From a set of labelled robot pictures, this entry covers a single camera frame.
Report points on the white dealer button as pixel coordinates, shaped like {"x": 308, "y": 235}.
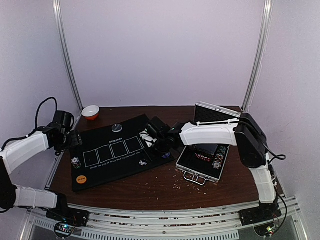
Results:
{"x": 116, "y": 128}

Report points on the red dice in case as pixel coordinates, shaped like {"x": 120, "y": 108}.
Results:
{"x": 203, "y": 157}

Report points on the orange white bowl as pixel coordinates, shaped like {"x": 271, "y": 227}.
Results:
{"x": 91, "y": 112}

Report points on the poker chip stack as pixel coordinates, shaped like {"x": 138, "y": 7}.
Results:
{"x": 76, "y": 163}
{"x": 142, "y": 163}

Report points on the chip row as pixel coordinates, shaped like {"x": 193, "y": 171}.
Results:
{"x": 219, "y": 157}

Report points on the purple small blind button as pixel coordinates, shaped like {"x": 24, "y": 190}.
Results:
{"x": 167, "y": 155}

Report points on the orange big blind button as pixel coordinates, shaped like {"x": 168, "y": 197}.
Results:
{"x": 81, "y": 179}

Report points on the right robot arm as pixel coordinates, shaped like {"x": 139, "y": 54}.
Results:
{"x": 242, "y": 132}

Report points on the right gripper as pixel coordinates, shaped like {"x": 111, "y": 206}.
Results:
{"x": 152, "y": 132}

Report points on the playing card deck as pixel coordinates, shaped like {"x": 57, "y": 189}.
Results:
{"x": 209, "y": 149}

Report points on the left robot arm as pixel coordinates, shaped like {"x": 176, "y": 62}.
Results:
{"x": 22, "y": 150}

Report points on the left aluminium frame post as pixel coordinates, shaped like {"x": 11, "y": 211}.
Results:
{"x": 65, "y": 52}

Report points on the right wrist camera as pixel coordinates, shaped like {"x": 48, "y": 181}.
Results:
{"x": 156, "y": 128}

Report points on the black poker mat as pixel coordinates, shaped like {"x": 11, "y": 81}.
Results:
{"x": 107, "y": 156}

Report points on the aluminium poker case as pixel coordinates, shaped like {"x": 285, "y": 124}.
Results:
{"x": 197, "y": 171}

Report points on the aluminium frame post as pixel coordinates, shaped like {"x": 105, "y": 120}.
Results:
{"x": 65, "y": 52}
{"x": 260, "y": 51}

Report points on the right aluminium frame post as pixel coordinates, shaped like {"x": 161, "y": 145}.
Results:
{"x": 260, "y": 51}

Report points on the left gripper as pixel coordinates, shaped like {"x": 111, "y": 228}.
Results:
{"x": 76, "y": 141}

